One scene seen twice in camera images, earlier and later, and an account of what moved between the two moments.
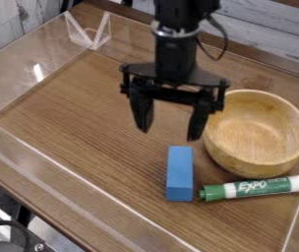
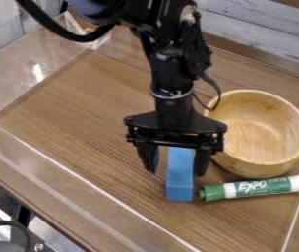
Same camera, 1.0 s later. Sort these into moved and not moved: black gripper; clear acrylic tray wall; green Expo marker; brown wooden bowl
Moved: black gripper
Not moved: green Expo marker; clear acrylic tray wall; brown wooden bowl
